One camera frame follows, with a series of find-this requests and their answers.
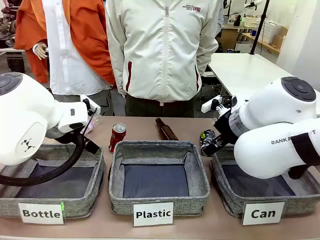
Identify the white stacked storage bins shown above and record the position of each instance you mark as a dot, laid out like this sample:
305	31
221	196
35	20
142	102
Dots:
272	27

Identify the pile of patterned clothes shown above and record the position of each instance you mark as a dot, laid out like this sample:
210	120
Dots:
8	23

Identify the white background table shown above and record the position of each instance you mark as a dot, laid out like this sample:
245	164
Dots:
250	70

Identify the white mannequin shirt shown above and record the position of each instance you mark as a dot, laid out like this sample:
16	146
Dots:
62	55

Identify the white Bottle label card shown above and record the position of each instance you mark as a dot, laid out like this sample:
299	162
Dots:
41	213

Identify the white Can label card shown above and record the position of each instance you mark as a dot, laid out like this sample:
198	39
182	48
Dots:
263	213

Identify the crushed black Pepsi can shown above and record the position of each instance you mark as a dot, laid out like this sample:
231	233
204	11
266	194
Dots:
207	136

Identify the grey basket labelled Bottle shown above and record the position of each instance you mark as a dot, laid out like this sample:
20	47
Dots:
62	207

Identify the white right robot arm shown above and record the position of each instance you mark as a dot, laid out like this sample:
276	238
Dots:
270	110

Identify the grey basket labelled Can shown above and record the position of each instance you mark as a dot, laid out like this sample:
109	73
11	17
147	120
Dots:
295	202

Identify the black tripod pole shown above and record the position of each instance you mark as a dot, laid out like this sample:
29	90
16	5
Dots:
258	27

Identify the grey basket labelled Plastic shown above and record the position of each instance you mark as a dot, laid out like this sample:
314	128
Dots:
155	147

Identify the red soda can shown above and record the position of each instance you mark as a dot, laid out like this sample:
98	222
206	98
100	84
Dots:
116	140

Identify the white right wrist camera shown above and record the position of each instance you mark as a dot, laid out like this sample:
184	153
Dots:
208	106

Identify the brown cardboard box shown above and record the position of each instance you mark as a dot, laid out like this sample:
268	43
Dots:
280	37

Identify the pale mannequin hand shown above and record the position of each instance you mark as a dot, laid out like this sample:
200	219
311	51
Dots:
40	51

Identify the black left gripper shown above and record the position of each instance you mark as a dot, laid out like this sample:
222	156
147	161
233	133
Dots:
91	146

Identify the white Plastic label card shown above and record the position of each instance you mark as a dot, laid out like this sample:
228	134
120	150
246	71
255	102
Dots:
153	214

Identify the wooden background desk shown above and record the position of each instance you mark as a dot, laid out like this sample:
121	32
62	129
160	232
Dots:
262	43

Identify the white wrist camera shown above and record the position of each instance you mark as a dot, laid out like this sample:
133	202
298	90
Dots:
208	106
93	107

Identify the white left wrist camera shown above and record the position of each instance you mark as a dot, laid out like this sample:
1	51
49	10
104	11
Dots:
93	107

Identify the brown glass bottle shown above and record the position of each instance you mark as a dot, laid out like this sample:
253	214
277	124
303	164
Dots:
166	131

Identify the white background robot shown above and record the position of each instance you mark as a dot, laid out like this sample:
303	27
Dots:
252	3

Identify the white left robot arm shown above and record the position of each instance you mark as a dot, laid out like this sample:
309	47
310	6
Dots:
25	112

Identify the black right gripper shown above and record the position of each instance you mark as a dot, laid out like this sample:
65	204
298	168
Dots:
226	127

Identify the orange mannequin coat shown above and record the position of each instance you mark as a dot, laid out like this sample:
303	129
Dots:
87	32

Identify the person in white jacket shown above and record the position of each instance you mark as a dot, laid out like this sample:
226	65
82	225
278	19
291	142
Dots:
162	50

